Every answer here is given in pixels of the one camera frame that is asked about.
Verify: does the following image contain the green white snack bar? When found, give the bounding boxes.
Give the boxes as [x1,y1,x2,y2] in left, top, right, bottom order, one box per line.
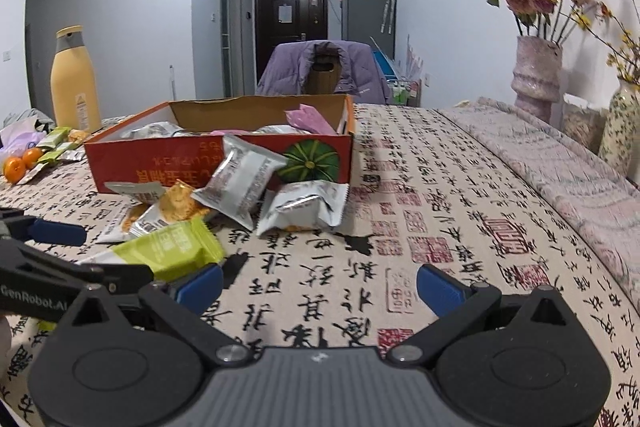
[77,215,228,284]

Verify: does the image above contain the pink snack packet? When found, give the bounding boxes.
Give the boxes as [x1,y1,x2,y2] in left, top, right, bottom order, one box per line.
[285,104,336,135]

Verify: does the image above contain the orange tangerine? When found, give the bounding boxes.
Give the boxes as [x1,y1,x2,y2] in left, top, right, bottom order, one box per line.
[2,156,27,184]
[22,147,43,170]

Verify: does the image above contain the purple tissue pack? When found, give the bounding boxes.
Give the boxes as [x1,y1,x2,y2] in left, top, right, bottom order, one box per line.
[0,116,46,162]

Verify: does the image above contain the green snack bar on table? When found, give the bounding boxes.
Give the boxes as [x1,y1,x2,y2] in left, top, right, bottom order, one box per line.
[37,127,70,152]

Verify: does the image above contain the white silver snack packet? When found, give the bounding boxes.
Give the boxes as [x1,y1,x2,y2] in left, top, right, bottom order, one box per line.
[191,134,286,231]

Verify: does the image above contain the red cardboard pumpkin box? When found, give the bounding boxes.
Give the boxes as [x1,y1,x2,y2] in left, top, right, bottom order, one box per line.
[82,93,357,195]

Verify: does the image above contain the yellow thermos bottle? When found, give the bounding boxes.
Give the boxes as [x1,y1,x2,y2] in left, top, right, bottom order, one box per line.
[50,25,102,133]

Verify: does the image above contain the pink quilted cloth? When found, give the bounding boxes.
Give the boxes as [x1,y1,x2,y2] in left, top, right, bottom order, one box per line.
[440,98,640,306]

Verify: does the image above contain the clear storage jar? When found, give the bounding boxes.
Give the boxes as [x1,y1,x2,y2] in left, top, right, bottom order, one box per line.
[561,93,608,154]

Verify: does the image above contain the floral patterned vase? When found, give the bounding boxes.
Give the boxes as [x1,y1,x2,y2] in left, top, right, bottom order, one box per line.
[598,79,639,176]

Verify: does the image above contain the purple jacket on chair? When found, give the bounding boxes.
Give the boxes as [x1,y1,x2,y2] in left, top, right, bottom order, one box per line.
[256,40,392,104]

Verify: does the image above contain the pink ceramic vase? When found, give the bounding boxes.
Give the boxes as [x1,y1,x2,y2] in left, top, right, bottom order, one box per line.
[511,36,563,122]

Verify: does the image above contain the wooden chair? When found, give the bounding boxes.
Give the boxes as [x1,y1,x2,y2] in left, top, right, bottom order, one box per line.
[305,55,342,94]

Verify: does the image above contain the grey refrigerator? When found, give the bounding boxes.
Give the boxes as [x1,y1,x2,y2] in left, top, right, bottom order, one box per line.
[341,0,396,58]

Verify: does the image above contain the dark entrance door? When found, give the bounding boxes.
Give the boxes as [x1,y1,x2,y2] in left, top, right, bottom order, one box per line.
[254,0,329,81]

